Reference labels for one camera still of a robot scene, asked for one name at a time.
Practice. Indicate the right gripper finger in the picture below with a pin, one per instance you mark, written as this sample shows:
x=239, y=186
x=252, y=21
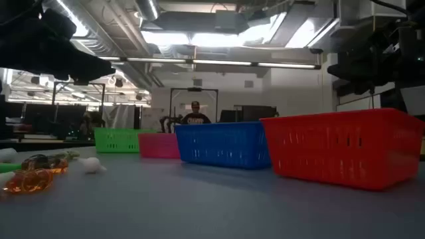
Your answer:
x=337, y=71

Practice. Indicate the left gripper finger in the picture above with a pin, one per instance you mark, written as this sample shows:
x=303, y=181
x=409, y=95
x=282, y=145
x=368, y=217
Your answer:
x=96, y=70

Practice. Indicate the white ghost figure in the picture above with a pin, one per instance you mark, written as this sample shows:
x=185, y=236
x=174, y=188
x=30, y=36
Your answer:
x=91, y=165
x=6, y=155

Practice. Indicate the orange translucent pumpkin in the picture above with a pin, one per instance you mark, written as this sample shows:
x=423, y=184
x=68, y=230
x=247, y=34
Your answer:
x=40, y=162
x=30, y=181

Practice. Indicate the black background robot arm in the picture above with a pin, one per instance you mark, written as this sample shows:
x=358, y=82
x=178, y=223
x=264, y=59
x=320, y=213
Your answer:
x=167, y=123

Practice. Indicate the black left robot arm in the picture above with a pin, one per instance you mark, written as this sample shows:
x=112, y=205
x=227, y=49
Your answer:
x=33, y=23

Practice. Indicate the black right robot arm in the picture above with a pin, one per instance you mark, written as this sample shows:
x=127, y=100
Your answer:
x=415, y=49

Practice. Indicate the grey curtain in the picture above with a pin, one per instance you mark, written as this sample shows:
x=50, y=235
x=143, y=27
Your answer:
x=118, y=116

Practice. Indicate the whiteboard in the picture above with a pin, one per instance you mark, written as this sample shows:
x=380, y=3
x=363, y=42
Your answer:
x=413, y=99

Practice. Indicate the person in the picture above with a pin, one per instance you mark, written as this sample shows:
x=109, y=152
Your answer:
x=196, y=117
x=87, y=126

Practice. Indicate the green plastic basket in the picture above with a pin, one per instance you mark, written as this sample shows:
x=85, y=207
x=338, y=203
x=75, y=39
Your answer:
x=113, y=141

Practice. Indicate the red plastic basket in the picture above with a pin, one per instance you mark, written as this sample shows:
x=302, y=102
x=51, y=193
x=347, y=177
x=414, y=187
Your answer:
x=332, y=159

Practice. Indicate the dark background table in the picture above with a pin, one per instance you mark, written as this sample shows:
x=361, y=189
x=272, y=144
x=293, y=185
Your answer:
x=46, y=145

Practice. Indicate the black monitor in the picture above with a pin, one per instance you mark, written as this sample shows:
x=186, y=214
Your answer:
x=255, y=113

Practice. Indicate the pink plastic bowl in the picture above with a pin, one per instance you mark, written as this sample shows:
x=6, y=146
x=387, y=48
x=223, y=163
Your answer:
x=159, y=146

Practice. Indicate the grey ceiling air unit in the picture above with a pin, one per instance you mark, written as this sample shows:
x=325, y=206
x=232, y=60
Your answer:
x=199, y=21

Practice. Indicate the ceiling light strip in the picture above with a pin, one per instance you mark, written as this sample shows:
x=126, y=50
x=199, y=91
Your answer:
x=219, y=62

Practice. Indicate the blue plastic basket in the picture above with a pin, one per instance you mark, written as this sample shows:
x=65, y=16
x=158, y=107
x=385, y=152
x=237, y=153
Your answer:
x=225, y=146

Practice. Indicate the black gantry frame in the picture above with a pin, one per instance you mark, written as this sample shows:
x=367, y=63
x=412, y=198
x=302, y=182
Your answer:
x=194, y=89
x=79, y=83

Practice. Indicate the silver ventilation duct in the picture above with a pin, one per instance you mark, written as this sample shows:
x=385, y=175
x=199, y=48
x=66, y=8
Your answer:
x=99, y=30

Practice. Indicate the grey wall vent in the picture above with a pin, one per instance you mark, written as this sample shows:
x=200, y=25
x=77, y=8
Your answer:
x=197, y=82
x=249, y=84

